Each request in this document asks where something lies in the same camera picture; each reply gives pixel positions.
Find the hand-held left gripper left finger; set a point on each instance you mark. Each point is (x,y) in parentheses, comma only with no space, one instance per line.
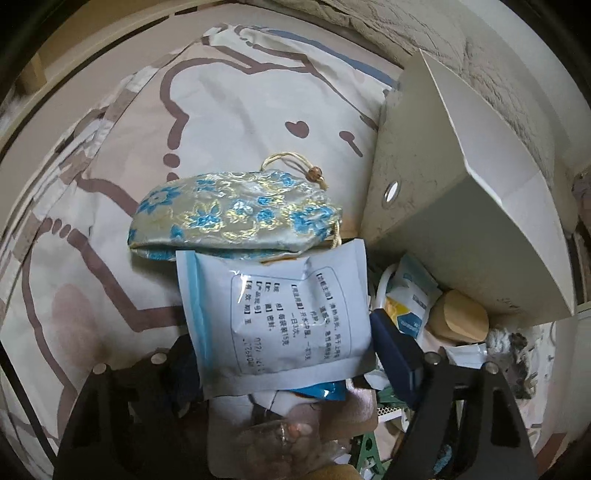
(175,374)

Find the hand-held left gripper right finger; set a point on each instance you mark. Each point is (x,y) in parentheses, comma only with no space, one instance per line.
(392,355)

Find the white blue medicine sachet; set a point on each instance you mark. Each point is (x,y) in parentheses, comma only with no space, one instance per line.
(277,314)

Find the white cardboard shoe box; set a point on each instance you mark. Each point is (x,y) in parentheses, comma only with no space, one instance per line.
(461,207)

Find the white yellow blue packet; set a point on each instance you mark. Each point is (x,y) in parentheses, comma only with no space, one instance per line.
(411,300)

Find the oval wooden box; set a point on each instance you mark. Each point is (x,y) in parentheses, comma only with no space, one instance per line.
(459,316)

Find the blue foil packet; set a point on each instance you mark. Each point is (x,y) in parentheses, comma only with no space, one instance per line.
(323,391)

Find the clear bag of pink beads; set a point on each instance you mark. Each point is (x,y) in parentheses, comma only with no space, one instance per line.
(277,443)

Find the blue floral embroidered pouch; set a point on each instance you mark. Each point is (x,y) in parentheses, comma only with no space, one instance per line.
(221,217)

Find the bear print blanket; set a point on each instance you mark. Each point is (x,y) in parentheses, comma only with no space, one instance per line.
(207,115)

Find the grey pillows and duvet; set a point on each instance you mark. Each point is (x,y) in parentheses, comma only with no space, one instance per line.
(498,83)

